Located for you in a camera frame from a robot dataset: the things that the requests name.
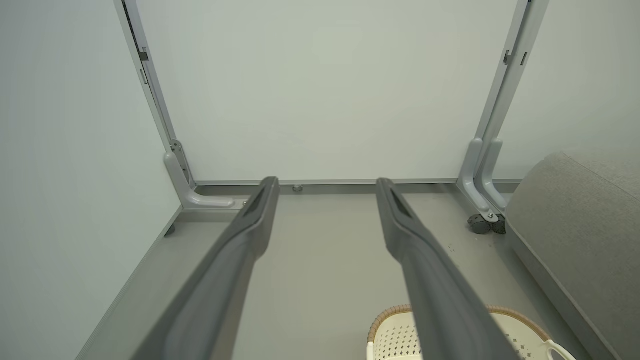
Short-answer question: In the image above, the grey fabric sofa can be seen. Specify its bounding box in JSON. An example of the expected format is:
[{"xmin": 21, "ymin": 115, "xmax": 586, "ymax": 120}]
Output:
[{"xmin": 504, "ymin": 152, "xmax": 640, "ymax": 360}]

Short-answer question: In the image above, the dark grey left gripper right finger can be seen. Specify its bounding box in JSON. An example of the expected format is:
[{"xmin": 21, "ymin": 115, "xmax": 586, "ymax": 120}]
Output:
[{"xmin": 375, "ymin": 177, "xmax": 522, "ymax": 360}]

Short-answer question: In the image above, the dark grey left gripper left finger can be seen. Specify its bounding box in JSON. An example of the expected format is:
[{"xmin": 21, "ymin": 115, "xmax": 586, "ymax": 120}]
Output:
[{"xmin": 129, "ymin": 176, "xmax": 280, "ymax": 360}]

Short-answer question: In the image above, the cream perforated laundry basket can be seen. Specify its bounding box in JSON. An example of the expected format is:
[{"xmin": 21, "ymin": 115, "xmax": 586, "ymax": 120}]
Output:
[{"xmin": 366, "ymin": 304, "xmax": 578, "ymax": 360}]

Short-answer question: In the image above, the black caster wheel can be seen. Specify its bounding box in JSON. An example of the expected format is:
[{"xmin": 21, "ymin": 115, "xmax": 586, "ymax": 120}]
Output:
[{"xmin": 467, "ymin": 213, "xmax": 507, "ymax": 236}]

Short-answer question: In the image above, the wide white partition panel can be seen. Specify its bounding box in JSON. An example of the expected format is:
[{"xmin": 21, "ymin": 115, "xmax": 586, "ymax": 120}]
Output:
[{"xmin": 114, "ymin": 0, "xmax": 550, "ymax": 187}]

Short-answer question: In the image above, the grey curved partition foot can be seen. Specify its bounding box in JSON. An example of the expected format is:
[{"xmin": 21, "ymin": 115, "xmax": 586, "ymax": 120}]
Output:
[
  {"xmin": 475, "ymin": 139, "xmax": 509, "ymax": 211},
  {"xmin": 457, "ymin": 137, "xmax": 500, "ymax": 223},
  {"xmin": 164, "ymin": 141, "xmax": 236, "ymax": 210}
]

